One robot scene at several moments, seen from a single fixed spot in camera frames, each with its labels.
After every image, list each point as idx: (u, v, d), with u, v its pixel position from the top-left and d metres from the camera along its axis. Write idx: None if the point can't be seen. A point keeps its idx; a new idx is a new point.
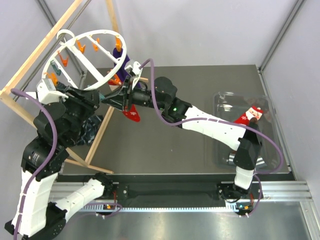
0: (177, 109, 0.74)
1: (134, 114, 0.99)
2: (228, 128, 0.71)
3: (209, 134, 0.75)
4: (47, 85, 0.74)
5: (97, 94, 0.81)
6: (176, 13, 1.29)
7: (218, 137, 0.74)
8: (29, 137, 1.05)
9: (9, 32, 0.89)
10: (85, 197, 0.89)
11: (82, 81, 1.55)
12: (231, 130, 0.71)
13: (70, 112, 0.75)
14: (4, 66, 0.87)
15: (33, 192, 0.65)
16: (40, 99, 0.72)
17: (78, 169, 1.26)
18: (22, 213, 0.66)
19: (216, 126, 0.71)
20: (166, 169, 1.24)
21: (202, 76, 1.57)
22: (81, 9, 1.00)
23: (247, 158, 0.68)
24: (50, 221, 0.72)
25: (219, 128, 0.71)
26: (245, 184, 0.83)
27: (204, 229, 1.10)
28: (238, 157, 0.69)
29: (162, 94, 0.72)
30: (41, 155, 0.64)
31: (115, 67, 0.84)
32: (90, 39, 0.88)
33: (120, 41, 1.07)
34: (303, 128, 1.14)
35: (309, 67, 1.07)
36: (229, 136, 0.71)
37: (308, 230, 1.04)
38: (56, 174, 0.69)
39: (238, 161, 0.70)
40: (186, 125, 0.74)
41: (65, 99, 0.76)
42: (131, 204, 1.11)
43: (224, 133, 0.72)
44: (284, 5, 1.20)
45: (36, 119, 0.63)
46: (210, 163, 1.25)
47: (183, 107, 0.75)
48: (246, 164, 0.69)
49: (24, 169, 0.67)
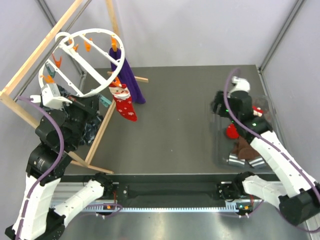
0: (256, 126, 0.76)
1: (131, 114, 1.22)
2: (295, 173, 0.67)
3: (272, 166, 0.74)
4: (52, 89, 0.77)
5: (97, 99, 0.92)
6: (176, 13, 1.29)
7: (280, 173, 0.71)
8: (30, 138, 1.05)
9: (10, 32, 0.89)
10: (83, 200, 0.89)
11: (82, 81, 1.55)
12: (297, 176, 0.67)
13: (72, 118, 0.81)
14: (5, 66, 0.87)
15: (36, 197, 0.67)
16: (45, 103, 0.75)
17: (77, 169, 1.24)
18: (24, 217, 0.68)
19: (284, 165, 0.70)
20: (166, 169, 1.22)
21: (202, 76, 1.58)
22: (81, 9, 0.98)
23: (295, 211, 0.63)
24: (50, 226, 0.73)
25: (285, 168, 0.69)
26: (251, 189, 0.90)
27: (203, 229, 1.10)
28: (285, 204, 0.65)
29: (236, 101, 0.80)
30: (46, 161, 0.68)
31: (116, 69, 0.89)
32: (83, 38, 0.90)
33: (116, 41, 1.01)
34: (303, 128, 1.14)
35: (310, 68, 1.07)
36: (292, 181, 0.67)
37: (307, 230, 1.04)
38: (58, 180, 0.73)
39: (284, 207, 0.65)
40: (258, 144, 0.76)
41: (68, 104, 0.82)
42: (131, 204, 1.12)
43: (289, 175, 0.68)
44: (285, 5, 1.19)
45: (39, 128, 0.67)
46: (209, 161, 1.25)
47: (263, 126, 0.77)
48: (292, 215, 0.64)
49: (29, 174, 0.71)
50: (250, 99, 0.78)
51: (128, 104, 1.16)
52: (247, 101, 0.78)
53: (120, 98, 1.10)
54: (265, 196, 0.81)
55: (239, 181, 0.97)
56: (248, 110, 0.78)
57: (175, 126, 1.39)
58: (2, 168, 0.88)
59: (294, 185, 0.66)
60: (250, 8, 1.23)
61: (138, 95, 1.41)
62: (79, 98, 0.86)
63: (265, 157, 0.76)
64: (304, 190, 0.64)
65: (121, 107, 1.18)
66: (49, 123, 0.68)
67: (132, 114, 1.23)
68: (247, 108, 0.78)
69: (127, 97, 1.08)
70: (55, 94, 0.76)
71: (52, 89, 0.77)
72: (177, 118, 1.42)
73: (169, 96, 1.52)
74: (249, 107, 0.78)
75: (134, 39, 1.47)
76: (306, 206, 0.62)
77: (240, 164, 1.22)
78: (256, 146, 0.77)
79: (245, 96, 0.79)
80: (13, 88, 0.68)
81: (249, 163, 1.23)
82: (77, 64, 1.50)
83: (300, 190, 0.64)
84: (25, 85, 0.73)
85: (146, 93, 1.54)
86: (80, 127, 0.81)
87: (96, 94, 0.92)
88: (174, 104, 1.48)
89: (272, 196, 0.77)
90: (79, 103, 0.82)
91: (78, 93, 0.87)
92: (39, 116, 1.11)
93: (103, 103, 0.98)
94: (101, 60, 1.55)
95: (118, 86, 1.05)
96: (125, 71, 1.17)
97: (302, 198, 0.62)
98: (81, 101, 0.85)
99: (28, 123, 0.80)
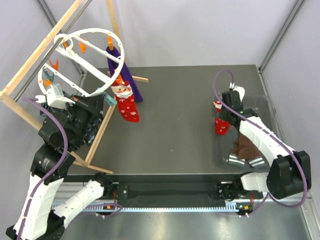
0: (244, 112, 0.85)
1: (133, 113, 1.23)
2: (275, 145, 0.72)
3: (257, 144, 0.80)
4: (56, 90, 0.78)
5: (102, 98, 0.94)
6: (175, 13, 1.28)
7: (263, 148, 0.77)
8: (30, 138, 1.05)
9: (10, 32, 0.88)
10: (83, 200, 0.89)
11: (82, 81, 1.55)
12: (277, 146, 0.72)
13: (76, 118, 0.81)
14: (4, 66, 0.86)
15: (39, 196, 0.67)
16: (49, 103, 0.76)
17: (78, 169, 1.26)
18: (26, 217, 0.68)
19: (265, 139, 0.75)
20: (167, 169, 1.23)
21: (201, 76, 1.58)
22: (83, 8, 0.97)
23: (278, 180, 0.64)
24: (50, 227, 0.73)
25: (266, 140, 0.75)
26: (247, 185, 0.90)
27: (204, 229, 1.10)
28: (271, 178, 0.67)
29: (225, 95, 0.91)
30: (51, 160, 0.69)
31: (119, 66, 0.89)
32: (79, 39, 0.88)
33: (111, 39, 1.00)
34: (302, 128, 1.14)
35: (310, 68, 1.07)
36: (271, 150, 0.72)
37: (308, 231, 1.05)
38: (61, 180, 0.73)
39: (271, 182, 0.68)
40: (244, 128, 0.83)
41: (71, 104, 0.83)
42: (131, 204, 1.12)
43: (269, 146, 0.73)
44: (285, 6, 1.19)
45: (42, 129, 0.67)
46: (210, 162, 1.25)
47: (251, 114, 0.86)
48: (276, 187, 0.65)
49: (33, 173, 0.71)
50: (238, 95, 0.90)
51: (130, 103, 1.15)
52: (235, 94, 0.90)
53: (122, 97, 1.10)
54: (260, 185, 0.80)
55: (239, 180, 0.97)
56: (237, 103, 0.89)
57: (175, 126, 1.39)
58: (2, 168, 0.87)
59: (273, 152, 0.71)
60: (250, 8, 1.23)
61: (135, 95, 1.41)
62: (83, 98, 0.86)
63: (250, 137, 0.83)
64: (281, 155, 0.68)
65: (124, 108, 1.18)
66: (51, 125, 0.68)
67: (134, 114, 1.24)
68: (235, 100, 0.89)
69: (129, 94, 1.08)
70: (58, 95, 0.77)
71: (55, 89, 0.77)
72: (177, 118, 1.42)
73: (169, 96, 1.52)
74: (237, 100, 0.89)
75: (133, 39, 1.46)
76: (282, 171, 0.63)
77: (240, 164, 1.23)
78: (243, 130, 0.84)
79: (233, 93, 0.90)
80: (14, 89, 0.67)
81: (249, 163, 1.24)
82: (77, 64, 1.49)
83: (277, 155, 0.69)
84: (25, 85, 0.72)
85: (146, 93, 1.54)
86: (82, 128, 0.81)
87: (101, 93, 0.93)
88: (174, 104, 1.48)
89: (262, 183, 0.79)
90: (83, 104, 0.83)
91: (83, 93, 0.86)
92: (39, 117, 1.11)
93: (109, 102, 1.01)
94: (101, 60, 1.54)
95: (120, 84, 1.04)
96: (125, 73, 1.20)
97: (279, 163, 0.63)
98: (85, 102, 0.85)
99: (29, 122, 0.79)
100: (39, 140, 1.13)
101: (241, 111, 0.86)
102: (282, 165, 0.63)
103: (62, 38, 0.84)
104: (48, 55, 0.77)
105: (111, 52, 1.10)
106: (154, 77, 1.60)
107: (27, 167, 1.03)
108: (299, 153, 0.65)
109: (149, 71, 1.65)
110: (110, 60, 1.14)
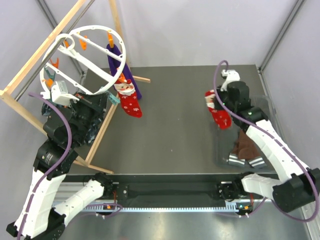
0: (252, 114, 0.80)
1: (136, 110, 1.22)
2: (288, 159, 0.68)
3: (267, 154, 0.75)
4: (61, 86, 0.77)
5: (106, 97, 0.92)
6: (175, 13, 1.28)
7: (274, 160, 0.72)
8: (31, 137, 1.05)
9: (11, 31, 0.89)
10: (84, 199, 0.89)
11: (83, 81, 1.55)
12: (290, 162, 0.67)
13: (79, 115, 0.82)
14: (6, 65, 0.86)
15: (42, 192, 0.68)
16: (54, 99, 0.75)
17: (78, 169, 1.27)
18: (27, 213, 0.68)
19: (278, 152, 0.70)
20: (166, 170, 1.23)
21: (201, 76, 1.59)
22: (85, 9, 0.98)
23: (288, 198, 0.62)
24: (50, 225, 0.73)
25: (280, 155, 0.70)
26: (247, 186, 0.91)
27: (204, 229, 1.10)
28: (279, 190, 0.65)
29: (233, 89, 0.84)
30: (54, 155, 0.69)
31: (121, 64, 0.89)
32: (78, 36, 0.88)
33: (111, 36, 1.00)
34: (302, 127, 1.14)
35: (310, 68, 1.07)
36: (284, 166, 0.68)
37: (308, 230, 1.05)
38: (64, 176, 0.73)
39: (277, 194, 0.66)
40: (252, 132, 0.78)
41: (75, 101, 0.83)
42: (131, 204, 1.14)
43: (281, 160, 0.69)
44: (285, 7, 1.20)
45: (46, 124, 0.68)
46: (209, 163, 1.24)
47: (259, 115, 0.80)
48: (283, 201, 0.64)
49: (36, 168, 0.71)
50: (248, 91, 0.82)
51: (133, 100, 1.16)
52: (246, 91, 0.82)
53: (125, 95, 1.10)
54: (262, 189, 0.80)
55: (239, 180, 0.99)
56: (245, 100, 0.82)
57: (175, 125, 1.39)
58: (3, 167, 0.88)
59: (286, 170, 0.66)
60: (250, 8, 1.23)
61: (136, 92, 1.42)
62: (87, 96, 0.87)
63: (260, 145, 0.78)
64: (295, 175, 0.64)
65: (127, 104, 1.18)
66: (57, 118, 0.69)
67: (137, 110, 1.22)
68: (243, 97, 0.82)
69: (132, 92, 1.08)
70: (63, 91, 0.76)
71: (60, 86, 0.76)
72: (177, 119, 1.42)
73: (169, 96, 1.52)
74: (246, 97, 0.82)
75: (133, 40, 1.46)
76: (296, 191, 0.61)
77: (241, 164, 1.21)
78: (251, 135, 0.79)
79: (242, 86, 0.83)
80: (15, 88, 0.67)
81: (249, 163, 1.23)
82: (77, 64, 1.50)
83: (291, 175, 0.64)
84: (27, 83, 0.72)
85: (146, 93, 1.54)
86: (85, 124, 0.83)
87: (105, 91, 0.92)
88: (174, 104, 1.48)
89: (268, 187, 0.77)
90: (86, 101, 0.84)
91: (87, 91, 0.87)
92: (39, 116, 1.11)
93: (112, 101, 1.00)
94: (102, 59, 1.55)
95: (123, 82, 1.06)
96: (126, 72, 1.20)
97: (293, 184, 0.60)
98: (89, 99, 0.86)
99: (28, 121, 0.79)
100: (39, 139, 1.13)
101: (250, 113, 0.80)
102: (297, 186, 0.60)
103: (63, 38, 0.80)
104: (49, 54, 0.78)
105: (111, 49, 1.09)
106: (154, 77, 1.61)
107: (28, 167, 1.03)
108: (312, 171, 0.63)
109: (149, 71, 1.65)
110: (110, 59, 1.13)
